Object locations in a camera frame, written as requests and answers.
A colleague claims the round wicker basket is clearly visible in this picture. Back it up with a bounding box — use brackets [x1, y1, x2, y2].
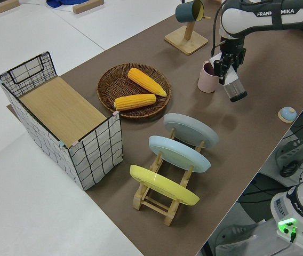
[96, 62, 172, 119]

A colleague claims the white robot base green light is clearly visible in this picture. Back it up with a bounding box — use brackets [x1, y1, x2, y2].
[270, 149, 303, 245]

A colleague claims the wooden mug tree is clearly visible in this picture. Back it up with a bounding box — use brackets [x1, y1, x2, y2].
[164, 14, 211, 56]

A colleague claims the pink mug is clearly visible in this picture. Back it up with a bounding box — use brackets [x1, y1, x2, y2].
[197, 61, 220, 93]

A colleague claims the yellow corn cob blunt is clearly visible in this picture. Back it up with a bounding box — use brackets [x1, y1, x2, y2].
[113, 93, 157, 111]

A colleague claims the wooden plate rack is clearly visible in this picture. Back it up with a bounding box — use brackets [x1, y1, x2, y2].
[132, 127, 205, 227]

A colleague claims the blue cloth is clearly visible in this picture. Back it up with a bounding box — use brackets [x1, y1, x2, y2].
[46, 0, 83, 9]

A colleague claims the light blue plate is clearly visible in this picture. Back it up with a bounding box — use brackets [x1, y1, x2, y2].
[148, 135, 211, 173]

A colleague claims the wooden board lid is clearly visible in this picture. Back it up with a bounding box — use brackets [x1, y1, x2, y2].
[19, 76, 108, 149]

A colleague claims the black coiled cable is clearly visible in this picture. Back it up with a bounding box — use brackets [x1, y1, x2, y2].
[279, 161, 300, 178]

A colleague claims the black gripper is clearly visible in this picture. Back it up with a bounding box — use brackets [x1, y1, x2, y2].
[213, 39, 247, 84]

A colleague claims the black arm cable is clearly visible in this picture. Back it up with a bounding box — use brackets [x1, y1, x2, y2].
[210, 0, 303, 63]

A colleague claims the blue service bell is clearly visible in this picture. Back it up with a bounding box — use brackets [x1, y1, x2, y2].
[277, 106, 298, 124]

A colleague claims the yellow corn cob pointed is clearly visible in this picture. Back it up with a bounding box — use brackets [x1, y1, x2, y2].
[127, 67, 168, 98]

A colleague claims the grey plate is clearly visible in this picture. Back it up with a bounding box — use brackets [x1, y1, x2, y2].
[163, 113, 219, 149]

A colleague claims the yellow plate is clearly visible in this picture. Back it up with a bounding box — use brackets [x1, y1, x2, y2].
[129, 164, 200, 206]

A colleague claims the grey white stand foot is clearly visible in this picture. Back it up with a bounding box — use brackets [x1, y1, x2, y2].
[207, 221, 264, 256]

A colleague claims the wire basket with grid liner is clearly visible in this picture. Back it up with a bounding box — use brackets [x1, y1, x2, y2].
[0, 51, 124, 191]

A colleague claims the dark teal mug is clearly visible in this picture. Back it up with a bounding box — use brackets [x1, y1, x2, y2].
[174, 0, 205, 23]

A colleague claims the glass water bottle white cap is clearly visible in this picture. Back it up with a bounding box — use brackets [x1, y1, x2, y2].
[210, 52, 248, 103]

